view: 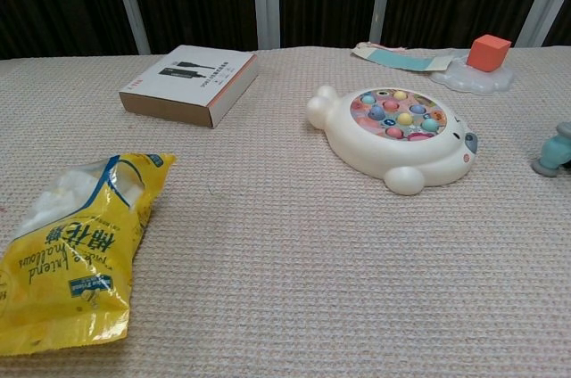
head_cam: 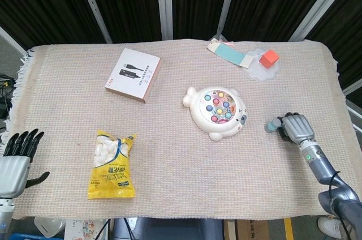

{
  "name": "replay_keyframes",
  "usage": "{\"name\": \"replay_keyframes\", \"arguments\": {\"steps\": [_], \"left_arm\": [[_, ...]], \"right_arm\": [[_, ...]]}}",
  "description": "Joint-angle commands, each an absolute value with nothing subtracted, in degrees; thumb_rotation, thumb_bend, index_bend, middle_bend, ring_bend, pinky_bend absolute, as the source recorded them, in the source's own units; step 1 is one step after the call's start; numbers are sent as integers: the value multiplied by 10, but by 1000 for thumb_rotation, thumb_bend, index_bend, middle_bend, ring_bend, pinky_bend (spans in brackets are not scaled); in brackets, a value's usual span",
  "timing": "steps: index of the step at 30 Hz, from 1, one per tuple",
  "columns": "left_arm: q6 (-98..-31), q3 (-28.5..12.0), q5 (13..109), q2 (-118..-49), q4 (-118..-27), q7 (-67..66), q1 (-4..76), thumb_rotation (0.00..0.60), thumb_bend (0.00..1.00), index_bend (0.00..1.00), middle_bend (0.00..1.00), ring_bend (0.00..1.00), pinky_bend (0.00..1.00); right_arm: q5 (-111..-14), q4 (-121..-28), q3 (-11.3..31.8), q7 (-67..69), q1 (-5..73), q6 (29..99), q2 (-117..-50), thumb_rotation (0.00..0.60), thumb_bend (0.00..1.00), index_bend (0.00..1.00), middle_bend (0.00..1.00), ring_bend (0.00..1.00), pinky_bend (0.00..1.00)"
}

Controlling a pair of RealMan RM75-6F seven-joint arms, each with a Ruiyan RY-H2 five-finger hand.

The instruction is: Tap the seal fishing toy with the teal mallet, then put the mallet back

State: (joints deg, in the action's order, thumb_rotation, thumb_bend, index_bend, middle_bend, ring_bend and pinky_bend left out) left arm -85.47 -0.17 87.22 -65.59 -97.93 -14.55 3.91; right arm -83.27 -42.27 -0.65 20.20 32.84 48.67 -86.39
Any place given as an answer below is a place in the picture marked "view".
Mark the orange foam cube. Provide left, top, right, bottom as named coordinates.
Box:
left=466, top=34, right=512, bottom=74

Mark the pink paper strip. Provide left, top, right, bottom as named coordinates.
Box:
left=355, top=41, right=408, bottom=52

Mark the beige woven tablecloth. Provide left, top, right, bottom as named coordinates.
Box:
left=0, top=44, right=571, bottom=378

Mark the white seal fishing toy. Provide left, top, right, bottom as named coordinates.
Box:
left=305, top=85, right=481, bottom=197

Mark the white cardboard cable box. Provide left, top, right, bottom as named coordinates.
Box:
left=118, top=44, right=260, bottom=129

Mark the yellow marshmallow snack bag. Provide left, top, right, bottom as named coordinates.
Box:
left=0, top=152, right=177, bottom=346

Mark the translucent white cloud-shaped tray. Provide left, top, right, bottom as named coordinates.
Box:
left=429, top=51, right=516, bottom=95

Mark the teal and beige paper card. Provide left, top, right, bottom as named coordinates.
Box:
left=350, top=44, right=452, bottom=71

